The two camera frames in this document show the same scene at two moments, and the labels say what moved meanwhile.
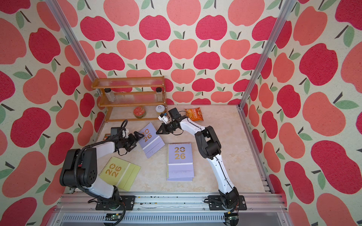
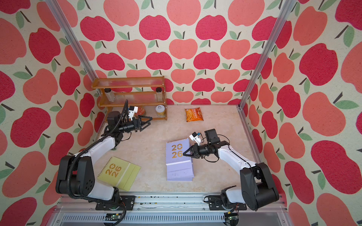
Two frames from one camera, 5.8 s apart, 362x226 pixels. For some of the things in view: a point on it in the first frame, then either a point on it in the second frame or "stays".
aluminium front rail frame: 169,209 stays
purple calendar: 152,141 to 176,161
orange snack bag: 194,114 stays
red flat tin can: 139,112 stays
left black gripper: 134,141 to 137,124
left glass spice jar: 110,94 stays
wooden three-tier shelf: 132,99 stays
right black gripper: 164,127 to 194,149
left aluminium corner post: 52,4 stays
